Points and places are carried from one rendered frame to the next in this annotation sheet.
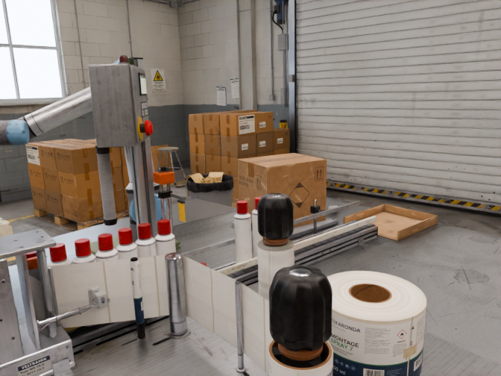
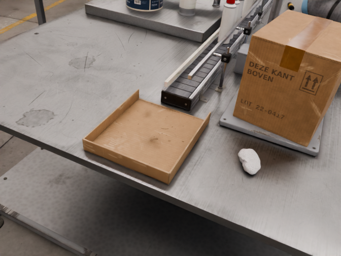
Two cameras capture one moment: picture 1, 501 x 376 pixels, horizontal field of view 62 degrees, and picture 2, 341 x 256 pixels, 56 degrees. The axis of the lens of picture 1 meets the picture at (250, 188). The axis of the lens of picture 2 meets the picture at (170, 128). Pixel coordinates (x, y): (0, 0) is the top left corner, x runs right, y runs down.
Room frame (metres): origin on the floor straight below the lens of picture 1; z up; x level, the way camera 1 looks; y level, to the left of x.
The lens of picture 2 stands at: (2.35, -0.90, 1.44)
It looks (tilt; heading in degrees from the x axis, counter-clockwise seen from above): 38 degrees down; 151
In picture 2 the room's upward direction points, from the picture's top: 5 degrees clockwise
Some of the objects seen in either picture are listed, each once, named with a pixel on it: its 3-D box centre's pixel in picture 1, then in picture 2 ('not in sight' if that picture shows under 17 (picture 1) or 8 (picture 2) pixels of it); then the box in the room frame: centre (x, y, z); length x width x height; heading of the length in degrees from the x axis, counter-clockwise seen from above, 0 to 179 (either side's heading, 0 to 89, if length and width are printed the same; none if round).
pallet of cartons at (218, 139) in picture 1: (241, 155); not in sight; (5.53, 0.11, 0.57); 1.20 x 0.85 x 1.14; 140
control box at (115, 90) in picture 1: (121, 105); not in sight; (1.06, 0.32, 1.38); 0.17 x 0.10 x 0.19; 4
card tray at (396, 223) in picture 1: (390, 220); (151, 129); (1.69, -0.60, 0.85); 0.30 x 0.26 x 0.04; 129
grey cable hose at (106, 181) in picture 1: (106, 185); not in sight; (1.04, 0.37, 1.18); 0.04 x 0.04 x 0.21
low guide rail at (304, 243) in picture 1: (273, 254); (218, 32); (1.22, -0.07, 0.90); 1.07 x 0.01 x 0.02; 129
